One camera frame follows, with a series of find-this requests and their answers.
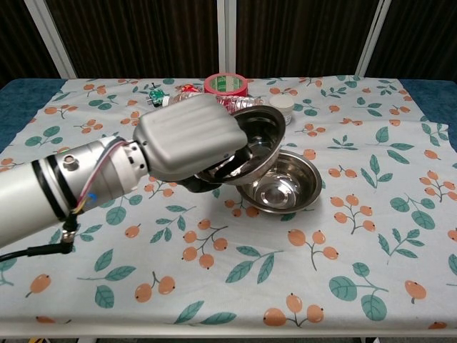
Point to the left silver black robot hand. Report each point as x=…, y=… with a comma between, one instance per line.
x=185, y=135

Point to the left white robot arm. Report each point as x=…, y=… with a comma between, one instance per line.
x=35, y=193

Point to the small red wrapped candy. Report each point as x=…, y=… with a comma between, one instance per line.
x=187, y=87

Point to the small green plug adapter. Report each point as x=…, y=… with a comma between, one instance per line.
x=156, y=97

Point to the red tape roll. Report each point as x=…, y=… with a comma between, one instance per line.
x=214, y=87

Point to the clear plastic water bottle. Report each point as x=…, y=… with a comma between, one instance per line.
x=246, y=103

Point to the small white jar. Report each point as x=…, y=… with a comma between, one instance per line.
x=285, y=105

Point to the floral fruit print tablecloth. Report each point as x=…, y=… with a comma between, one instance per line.
x=200, y=271

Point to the white metal frame post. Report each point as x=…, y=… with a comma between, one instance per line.
x=226, y=35
x=373, y=35
x=51, y=39

